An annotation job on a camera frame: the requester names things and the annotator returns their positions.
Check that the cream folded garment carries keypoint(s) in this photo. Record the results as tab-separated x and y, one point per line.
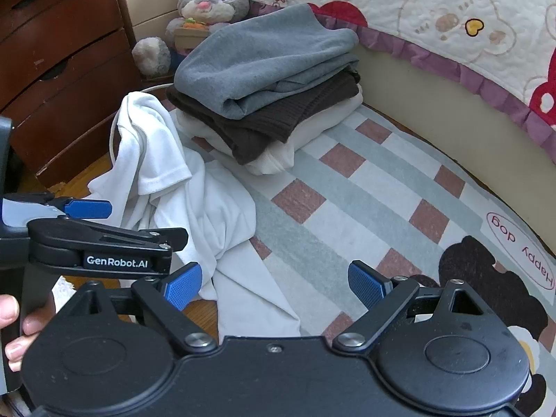
278	160

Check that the printed white quilt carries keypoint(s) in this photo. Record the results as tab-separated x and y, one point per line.
434	0

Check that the beige mattress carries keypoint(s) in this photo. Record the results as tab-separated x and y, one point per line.
434	108

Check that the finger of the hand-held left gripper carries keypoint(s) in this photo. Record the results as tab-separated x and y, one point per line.
65	247
89	209

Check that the brown wooden dresser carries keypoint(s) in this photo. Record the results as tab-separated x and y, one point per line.
56	52

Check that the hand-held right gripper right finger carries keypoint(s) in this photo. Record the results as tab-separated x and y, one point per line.
367	286

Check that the beige nightstand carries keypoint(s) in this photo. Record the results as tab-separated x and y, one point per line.
152	4

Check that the person's left hand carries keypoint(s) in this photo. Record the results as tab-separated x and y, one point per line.
39	319

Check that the grey folded garment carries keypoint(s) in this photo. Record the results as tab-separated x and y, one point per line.
260	52

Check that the white shirt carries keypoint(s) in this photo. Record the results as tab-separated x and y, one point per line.
195	208

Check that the dark brown folded sweater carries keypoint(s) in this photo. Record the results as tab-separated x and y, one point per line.
269	126

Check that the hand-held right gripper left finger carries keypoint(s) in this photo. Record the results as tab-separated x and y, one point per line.
184	286

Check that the checkered cartoon mat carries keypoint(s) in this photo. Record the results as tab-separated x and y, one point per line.
347	191

